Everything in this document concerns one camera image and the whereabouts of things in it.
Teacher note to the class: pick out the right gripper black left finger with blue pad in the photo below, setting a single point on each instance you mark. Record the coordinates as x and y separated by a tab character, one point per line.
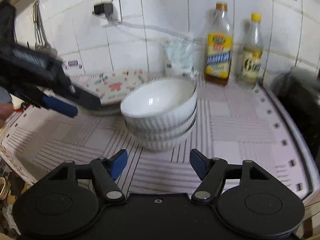
105	173

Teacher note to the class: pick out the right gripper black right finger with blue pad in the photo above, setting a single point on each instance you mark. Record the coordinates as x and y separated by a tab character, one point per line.
211	172

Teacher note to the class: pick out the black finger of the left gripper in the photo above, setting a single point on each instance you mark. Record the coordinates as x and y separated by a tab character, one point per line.
83	98

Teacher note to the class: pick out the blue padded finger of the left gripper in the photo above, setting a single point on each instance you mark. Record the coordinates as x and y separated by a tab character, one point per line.
59	106

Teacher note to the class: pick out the white ribbed bowl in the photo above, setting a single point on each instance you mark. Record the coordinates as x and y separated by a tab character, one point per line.
164	145
163	134
161	104

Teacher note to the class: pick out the person's left hand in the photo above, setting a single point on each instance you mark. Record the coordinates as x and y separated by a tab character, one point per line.
6	110

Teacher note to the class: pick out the white plate with heart pattern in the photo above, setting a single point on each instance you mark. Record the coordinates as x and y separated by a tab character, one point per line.
111	88

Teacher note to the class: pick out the hanging metal utensils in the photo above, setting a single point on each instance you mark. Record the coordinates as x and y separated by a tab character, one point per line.
41	41

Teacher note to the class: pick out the striped white table mat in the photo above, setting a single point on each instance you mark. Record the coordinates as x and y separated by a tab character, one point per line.
228	123

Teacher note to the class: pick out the black power adapter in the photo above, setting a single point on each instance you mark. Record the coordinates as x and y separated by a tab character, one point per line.
103	8

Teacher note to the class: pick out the white salt bag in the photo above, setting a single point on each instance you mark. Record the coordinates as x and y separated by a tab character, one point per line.
178	53

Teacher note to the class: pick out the white vinegar bottle yellow cap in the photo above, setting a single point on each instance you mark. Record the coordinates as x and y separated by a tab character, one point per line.
252	50

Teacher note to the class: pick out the black wok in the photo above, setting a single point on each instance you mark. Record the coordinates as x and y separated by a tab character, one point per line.
298	92

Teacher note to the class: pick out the cooking wine bottle yellow label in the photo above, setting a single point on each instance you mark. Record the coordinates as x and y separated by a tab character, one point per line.
219	47

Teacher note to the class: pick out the white wall socket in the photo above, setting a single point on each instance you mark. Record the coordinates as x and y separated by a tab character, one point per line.
116	17

